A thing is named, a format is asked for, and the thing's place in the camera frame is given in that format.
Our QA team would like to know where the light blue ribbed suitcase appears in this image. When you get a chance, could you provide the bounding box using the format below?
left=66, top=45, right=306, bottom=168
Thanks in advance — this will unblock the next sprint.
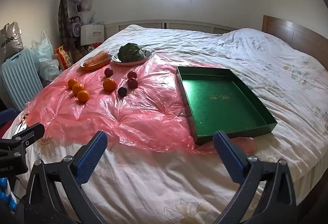
left=0, top=47, right=43, bottom=112

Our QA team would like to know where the carrot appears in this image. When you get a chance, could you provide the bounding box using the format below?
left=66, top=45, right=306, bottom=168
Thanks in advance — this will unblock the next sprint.
left=84, top=50, right=109, bottom=66

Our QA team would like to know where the light blue plastic bag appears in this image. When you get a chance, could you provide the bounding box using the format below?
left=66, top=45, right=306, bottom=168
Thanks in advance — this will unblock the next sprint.
left=31, top=31, right=61, bottom=81

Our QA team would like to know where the white box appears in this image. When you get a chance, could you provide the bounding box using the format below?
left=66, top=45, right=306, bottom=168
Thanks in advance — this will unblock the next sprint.
left=80, top=23, right=105, bottom=46

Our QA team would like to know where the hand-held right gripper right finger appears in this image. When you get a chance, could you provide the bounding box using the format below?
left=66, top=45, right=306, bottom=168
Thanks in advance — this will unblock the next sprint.
left=213, top=130, right=298, bottom=224

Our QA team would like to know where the wooden headboard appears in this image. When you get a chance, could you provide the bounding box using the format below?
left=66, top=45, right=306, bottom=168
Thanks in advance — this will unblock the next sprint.
left=262, top=15, right=328, bottom=60

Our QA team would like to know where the green leafy vegetable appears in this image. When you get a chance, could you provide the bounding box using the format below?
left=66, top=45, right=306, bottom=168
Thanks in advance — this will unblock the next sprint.
left=118, top=43, right=147, bottom=62

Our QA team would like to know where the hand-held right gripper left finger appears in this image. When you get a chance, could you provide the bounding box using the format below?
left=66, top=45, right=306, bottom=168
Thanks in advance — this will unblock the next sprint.
left=24, top=130, right=108, bottom=224

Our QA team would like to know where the clear plastic bag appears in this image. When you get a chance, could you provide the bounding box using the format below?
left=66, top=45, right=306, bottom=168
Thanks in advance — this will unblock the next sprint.
left=79, top=0, right=96, bottom=25

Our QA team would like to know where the pink plastic sheet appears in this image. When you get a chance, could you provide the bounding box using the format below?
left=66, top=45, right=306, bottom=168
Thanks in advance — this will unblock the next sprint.
left=24, top=52, right=257, bottom=154

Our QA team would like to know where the plaid scarf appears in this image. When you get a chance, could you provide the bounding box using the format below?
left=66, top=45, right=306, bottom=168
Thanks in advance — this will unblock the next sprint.
left=58, top=0, right=72, bottom=60

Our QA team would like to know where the person's left hand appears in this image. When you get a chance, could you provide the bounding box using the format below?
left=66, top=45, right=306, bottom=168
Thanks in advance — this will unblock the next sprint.
left=0, top=178, right=16, bottom=211

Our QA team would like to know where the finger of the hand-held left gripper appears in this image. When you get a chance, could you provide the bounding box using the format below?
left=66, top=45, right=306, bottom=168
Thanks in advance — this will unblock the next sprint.
left=0, top=123, right=45, bottom=158
left=0, top=108, right=17, bottom=126

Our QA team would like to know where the white slatted panel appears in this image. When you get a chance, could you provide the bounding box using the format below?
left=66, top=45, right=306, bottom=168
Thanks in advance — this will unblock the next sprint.
left=104, top=19, right=231, bottom=35

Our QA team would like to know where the white printed bag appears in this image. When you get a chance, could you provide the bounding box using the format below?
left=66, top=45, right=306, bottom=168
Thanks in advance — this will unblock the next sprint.
left=0, top=22, right=24, bottom=60

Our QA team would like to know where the green rectangular tray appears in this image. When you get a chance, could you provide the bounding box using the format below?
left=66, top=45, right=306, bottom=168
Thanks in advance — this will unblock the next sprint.
left=176, top=66, right=278, bottom=145

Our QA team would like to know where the yellow red rice bag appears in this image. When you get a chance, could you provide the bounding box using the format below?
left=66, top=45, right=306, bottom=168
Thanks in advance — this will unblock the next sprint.
left=53, top=45, right=74, bottom=71

